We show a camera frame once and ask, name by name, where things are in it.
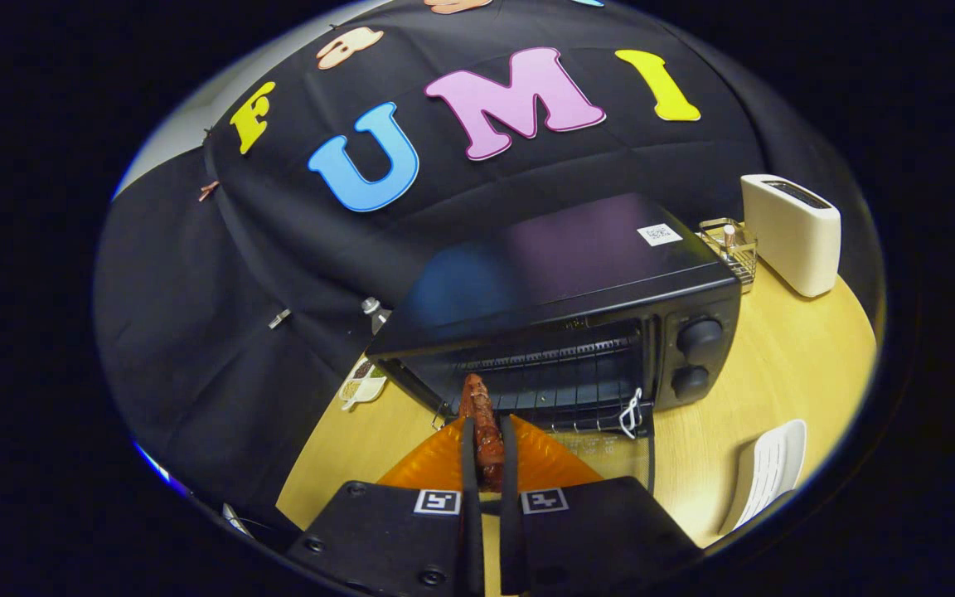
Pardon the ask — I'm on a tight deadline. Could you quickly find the clear wire basket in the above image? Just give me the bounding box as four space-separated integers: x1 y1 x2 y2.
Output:
698 217 759 293

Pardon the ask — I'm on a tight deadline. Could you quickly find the black toaster oven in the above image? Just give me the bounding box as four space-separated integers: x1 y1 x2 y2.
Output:
366 192 742 494

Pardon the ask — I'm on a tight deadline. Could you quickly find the white divided bean dish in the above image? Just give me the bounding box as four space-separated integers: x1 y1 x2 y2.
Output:
339 358 387 411

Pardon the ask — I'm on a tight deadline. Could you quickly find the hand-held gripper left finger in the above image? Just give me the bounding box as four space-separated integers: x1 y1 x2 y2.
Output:
287 415 487 597

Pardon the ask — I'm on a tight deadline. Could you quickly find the brown meat strip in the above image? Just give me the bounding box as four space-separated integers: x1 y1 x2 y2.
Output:
458 373 506 493

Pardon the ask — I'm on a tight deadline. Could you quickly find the clear plastic bottle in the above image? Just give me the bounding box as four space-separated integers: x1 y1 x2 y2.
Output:
361 297 391 337

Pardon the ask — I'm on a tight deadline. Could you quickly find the white ribbed plate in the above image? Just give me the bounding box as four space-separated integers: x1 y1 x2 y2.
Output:
718 419 808 536

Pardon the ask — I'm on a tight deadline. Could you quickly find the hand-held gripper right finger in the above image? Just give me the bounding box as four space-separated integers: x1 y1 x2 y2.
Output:
500 415 702 597

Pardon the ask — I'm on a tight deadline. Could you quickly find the white toaster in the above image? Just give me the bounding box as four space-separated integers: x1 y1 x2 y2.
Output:
740 174 842 298

